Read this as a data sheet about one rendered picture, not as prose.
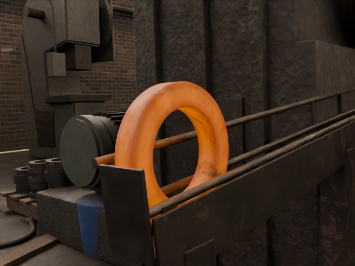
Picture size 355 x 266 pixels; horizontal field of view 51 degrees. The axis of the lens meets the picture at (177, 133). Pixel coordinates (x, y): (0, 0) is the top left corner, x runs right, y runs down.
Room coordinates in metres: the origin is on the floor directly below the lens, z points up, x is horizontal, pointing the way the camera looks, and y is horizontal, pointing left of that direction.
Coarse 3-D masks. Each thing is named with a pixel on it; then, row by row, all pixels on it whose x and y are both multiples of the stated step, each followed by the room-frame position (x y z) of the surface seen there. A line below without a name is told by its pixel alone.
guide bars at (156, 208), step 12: (348, 120) 0.86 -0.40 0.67; (324, 132) 0.75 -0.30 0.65; (288, 144) 0.65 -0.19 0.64; (300, 144) 0.67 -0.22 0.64; (264, 156) 0.58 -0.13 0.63; (276, 156) 0.60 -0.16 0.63; (240, 168) 0.52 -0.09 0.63; (252, 168) 0.55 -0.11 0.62; (216, 180) 0.48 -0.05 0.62; (228, 180) 0.50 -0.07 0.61; (192, 192) 0.44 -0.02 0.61; (204, 192) 0.46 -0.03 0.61; (156, 204) 0.41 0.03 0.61; (168, 204) 0.41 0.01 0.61
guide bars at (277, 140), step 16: (320, 96) 0.96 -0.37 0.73; (272, 112) 0.76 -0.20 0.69; (352, 112) 1.07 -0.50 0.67; (272, 128) 0.77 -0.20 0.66; (320, 128) 0.91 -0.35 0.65; (160, 144) 0.52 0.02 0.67; (272, 144) 0.72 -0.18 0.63; (96, 160) 0.44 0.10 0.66; (112, 160) 0.46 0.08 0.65; (240, 160) 0.63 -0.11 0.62; (192, 176) 0.54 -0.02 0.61
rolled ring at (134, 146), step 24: (144, 96) 0.44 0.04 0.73; (168, 96) 0.44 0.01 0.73; (192, 96) 0.48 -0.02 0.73; (144, 120) 0.42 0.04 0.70; (192, 120) 0.52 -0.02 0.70; (216, 120) 0.51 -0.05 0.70; (120, 144) 0.42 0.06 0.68; (144, 144) 0.41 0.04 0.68; (216, 144) 0.51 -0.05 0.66; (144, 168) 0.41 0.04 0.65; (216, 168) 0.51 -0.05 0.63
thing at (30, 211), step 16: (48, 160) 2.23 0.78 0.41; (16, 176) 2.51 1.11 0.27; (32, 176) 2.38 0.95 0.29; (48, 176) 2.19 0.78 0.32; (64, 176) 2.18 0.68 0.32; (0, 192) 2.59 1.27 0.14; (16, 192) 2.54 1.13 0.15; (32, 192) 2.38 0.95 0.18; (16, 208) 2.52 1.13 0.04; (32, 208) 2.34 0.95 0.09
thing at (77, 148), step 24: (72, 120) 1.88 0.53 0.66; (96, 120) 1.84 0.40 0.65; (120, 120) 1.91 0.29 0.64; (72, 144) 1.89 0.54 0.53; (96, 144) 1.76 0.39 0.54; (72, 168) 1.90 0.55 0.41; (96, 168) 1.76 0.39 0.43; (48, 192) 2.07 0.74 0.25; (72, 192) 2.04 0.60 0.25; (96, 192) 2.02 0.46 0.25; (48, 216) 2.01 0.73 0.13; (72, 216) 1.84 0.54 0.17; (72, 240) 1.85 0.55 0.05; (120, 264) 1.59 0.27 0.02; (144, 264) 1.51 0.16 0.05
